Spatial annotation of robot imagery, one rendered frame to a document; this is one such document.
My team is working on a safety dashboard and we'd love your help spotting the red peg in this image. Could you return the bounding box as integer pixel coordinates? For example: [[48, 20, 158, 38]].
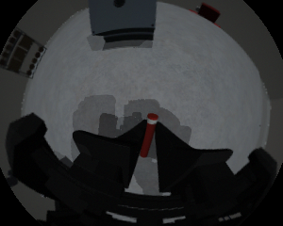
[[139, 114, 159, 158]]

